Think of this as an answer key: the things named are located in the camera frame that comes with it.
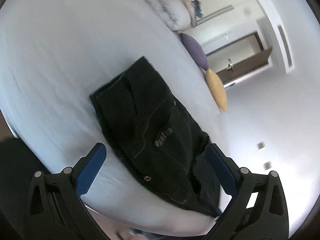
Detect black denim pants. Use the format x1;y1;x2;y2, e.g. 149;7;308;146
90;57;221;217

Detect yellow pillow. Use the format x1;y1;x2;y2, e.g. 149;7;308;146
205;69;227;112

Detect brown wooden door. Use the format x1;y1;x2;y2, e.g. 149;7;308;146
217;47;273;85

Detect purple pillow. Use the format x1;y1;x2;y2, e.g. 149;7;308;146
180;33;209;71

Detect white wardrobe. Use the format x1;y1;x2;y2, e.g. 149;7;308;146
185;0;265;44

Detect folded blue jeans stack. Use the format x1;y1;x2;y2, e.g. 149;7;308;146
191;0;203;18

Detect lower wall switch plate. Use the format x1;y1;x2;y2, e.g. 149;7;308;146
264;161;272;170

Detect wall switch plate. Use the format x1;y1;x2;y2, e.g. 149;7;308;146
258;142;265;150
264;161;272;170

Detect upper wall switch plate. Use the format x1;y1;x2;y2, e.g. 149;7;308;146
258;142;265;150

